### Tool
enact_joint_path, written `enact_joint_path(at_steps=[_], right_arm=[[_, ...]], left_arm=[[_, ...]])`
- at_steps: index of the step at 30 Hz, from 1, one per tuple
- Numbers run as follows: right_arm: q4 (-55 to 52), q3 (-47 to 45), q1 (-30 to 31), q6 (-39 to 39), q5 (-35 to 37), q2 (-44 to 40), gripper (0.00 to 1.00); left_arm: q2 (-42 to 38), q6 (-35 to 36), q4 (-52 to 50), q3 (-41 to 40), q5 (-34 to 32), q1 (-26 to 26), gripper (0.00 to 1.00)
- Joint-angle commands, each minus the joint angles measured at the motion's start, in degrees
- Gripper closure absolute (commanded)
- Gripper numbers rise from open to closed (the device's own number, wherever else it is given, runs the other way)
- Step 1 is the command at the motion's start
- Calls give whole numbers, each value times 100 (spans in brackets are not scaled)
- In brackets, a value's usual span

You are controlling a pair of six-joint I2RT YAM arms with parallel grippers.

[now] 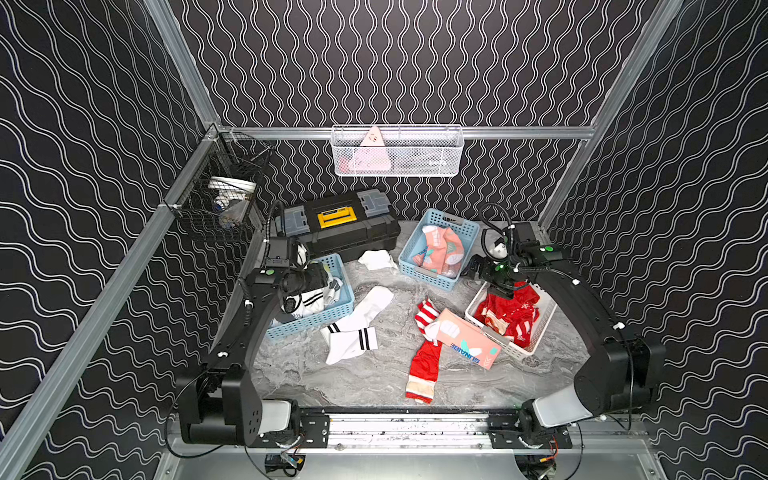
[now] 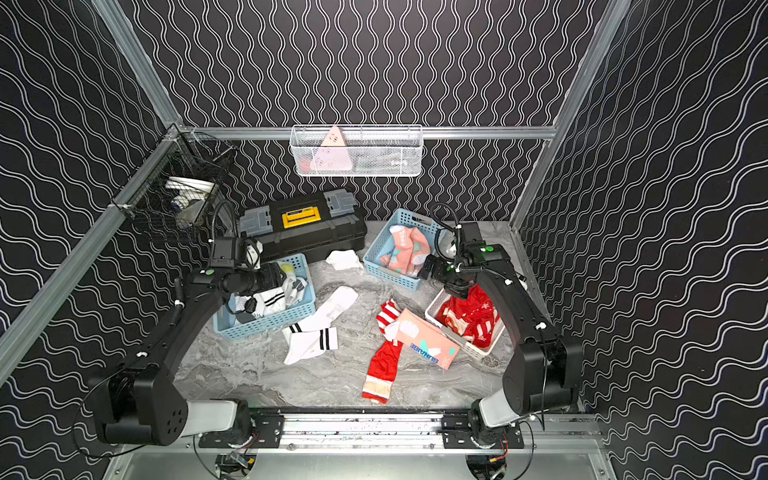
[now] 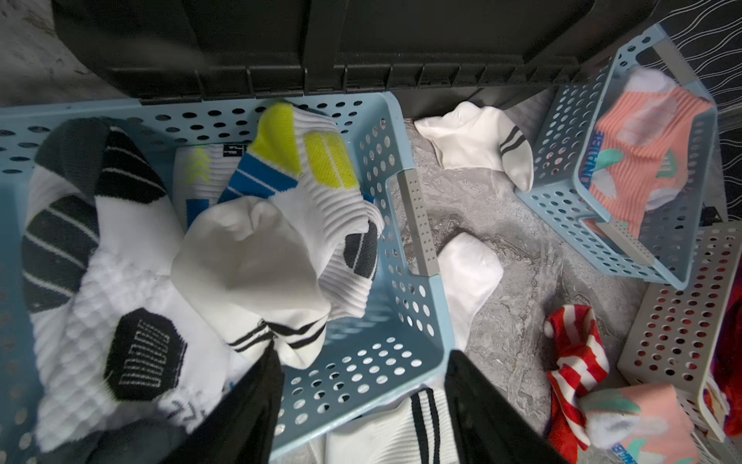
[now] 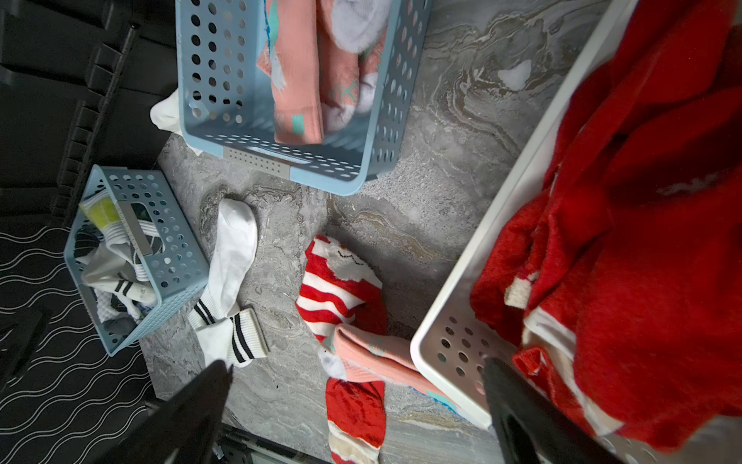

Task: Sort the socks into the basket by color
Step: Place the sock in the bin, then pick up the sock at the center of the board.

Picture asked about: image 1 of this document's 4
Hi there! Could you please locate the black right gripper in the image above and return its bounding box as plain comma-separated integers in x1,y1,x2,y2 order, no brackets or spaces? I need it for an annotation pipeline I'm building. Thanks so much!
458,255,524,296

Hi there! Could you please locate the red christmas sock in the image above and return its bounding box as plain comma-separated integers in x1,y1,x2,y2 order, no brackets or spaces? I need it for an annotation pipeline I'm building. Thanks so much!
473,285,540,348

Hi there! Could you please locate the plain white sock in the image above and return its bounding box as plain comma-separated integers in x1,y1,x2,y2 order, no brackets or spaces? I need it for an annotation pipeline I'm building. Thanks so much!
358,250,399,271

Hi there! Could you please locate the pink sock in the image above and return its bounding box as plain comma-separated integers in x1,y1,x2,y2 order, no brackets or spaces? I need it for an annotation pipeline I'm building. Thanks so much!
412,225,465,279
425,309,501,370

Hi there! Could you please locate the red white striped sock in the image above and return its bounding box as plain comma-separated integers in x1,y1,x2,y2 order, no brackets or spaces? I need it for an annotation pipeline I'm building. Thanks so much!
405,299,442,404

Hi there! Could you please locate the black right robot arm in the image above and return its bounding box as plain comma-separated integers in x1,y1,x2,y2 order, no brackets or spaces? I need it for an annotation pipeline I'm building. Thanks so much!
468,223,666,432

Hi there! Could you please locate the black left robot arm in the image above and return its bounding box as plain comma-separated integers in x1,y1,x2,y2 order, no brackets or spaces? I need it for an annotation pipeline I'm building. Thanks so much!
174,236,327,447

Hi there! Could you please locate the light blue left basket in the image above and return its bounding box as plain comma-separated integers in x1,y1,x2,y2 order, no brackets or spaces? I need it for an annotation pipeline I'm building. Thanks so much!
266,253,355,341

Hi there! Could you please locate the light blue basket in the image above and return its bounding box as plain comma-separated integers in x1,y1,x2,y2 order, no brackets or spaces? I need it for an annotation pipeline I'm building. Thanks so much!
398,208,480,291
266,253,355,341

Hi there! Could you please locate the white perforated basket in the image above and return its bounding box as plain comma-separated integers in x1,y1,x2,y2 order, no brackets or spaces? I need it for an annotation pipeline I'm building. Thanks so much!
465,282,557,360

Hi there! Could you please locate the light blue right basket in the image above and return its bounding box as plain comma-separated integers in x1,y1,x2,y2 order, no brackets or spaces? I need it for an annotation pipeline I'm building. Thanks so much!
398,208,480,291

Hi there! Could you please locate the black plastic toolbox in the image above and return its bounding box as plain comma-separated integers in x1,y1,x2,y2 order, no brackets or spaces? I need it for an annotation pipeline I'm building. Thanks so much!
274,189,401,262

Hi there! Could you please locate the pink triangle card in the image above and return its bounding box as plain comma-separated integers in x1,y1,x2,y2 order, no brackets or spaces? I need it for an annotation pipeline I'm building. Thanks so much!
348,126,392,175

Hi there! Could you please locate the black wire wall basket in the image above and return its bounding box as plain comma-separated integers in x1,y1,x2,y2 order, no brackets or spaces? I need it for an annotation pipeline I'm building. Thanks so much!
171,133,276,244

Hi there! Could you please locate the clear wall-mounted bin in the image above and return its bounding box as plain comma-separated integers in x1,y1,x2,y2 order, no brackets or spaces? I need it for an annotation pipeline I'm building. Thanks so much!
330,124,465,177

